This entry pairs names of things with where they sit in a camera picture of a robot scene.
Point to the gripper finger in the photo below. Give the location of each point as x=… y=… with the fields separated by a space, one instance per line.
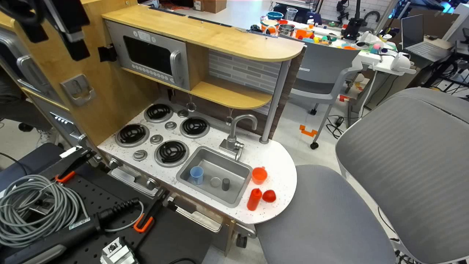
x=25 y=13
x=75 y=18

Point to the grey toy sink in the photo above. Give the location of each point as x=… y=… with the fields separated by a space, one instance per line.
x=216 y=167

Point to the silver microwave door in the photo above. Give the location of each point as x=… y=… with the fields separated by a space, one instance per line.
x=146 y=55

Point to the wooden toy kitchen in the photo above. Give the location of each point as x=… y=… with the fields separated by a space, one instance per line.
x=110 y=110

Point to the black coil burner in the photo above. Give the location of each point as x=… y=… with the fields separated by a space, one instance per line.
x=158 y=112
x=194 y=127
x=132 y=135
x=171 y=153

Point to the cardboard box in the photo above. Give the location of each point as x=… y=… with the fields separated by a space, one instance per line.
x=212 y=5

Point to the silver stove knob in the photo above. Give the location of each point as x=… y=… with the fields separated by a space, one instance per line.
x=183 y=113
x=170 y=125
x=140 y=155
x=156 y=139

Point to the black clamp with orange grip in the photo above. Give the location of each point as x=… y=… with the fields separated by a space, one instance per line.
x=148 y=216
x=73 y=165

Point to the silver oven knob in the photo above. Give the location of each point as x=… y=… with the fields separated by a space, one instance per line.
x=115 y=163
x=152 y=183

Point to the silver toy tap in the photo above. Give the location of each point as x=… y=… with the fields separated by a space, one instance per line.
x=233 y=137

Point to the blue toy cup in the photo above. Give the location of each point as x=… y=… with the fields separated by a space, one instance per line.
x=196 y=176

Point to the blue bowl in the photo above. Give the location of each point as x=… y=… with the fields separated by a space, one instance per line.
x=274 y=15

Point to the metal pot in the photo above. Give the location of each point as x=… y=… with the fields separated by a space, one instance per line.
x=286 y=30

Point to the clear plastic cup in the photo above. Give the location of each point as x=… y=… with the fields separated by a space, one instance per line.
x=291 y=14

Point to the small grey cylinder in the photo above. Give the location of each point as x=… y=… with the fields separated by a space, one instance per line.
x=225 y=184

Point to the orange toy cup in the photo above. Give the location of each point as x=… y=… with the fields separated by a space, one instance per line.
x=259 y=176

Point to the grey chair on castors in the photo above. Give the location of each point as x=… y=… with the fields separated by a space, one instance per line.
x=322 y=69

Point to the red toy bottle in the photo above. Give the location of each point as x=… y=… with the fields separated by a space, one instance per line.
x=254 y=200

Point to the orange floor piece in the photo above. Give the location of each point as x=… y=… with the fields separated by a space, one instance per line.
x=307 y=131

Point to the red toy tomato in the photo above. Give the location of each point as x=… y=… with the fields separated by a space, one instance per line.
x=269 y=196

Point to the white hand controller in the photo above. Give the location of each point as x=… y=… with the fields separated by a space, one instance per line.
x=401 y=62
x=368 y=38

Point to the white table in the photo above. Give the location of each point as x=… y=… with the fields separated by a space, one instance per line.
x=381 y=62

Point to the laptop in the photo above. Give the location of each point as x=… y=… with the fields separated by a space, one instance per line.
x=421 y=44

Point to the large grey office chair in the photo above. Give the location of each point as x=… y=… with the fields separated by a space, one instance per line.
x=403 y=154

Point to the grey wall holder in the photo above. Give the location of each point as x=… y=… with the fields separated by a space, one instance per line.
x=78 y=90

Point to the silver metal bracket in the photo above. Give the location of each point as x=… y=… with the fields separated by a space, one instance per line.
x=117 y=253

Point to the camera on mount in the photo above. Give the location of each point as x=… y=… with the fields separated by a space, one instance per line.
x=353 y=27

